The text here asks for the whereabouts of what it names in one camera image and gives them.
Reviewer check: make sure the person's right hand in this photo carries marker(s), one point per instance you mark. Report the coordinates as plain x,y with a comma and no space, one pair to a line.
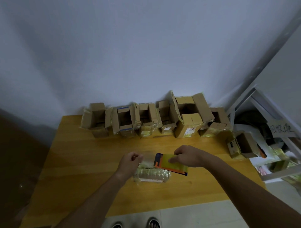
190,156

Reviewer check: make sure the orange dispenser with yellow tape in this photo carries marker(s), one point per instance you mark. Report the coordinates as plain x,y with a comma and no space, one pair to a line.
169,165

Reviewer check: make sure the large brown cardboard sheet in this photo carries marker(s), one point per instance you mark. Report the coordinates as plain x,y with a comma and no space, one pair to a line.
18,176

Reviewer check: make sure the handwritten paper sign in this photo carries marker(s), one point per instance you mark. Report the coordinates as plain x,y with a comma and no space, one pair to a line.
281,129

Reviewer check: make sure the small box at table edge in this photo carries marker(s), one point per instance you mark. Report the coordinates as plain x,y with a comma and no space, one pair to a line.
255,161

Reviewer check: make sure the person's left hand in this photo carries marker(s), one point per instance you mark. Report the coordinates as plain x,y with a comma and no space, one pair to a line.
129,164

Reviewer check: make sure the black bag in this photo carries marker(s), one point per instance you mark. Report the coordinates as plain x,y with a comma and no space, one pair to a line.
249,118

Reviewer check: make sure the row of cardboard boxes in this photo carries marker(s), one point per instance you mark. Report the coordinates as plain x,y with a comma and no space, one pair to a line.
188,119

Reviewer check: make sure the orange black item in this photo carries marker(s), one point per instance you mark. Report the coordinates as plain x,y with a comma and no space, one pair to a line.
262,151

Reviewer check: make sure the person's right forearm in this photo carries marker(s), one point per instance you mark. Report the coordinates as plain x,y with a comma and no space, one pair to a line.
247,195

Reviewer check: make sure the yellow wooden table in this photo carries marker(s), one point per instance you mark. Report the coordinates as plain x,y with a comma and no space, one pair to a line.
82,152

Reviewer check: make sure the white metal shelf rack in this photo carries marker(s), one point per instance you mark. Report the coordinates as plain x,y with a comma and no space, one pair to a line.
270,58

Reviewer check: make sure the person's left forearm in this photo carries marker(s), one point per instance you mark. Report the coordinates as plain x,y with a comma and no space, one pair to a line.
94,204

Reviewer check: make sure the pink printed white paper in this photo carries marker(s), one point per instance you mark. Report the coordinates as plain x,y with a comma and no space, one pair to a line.
262,170

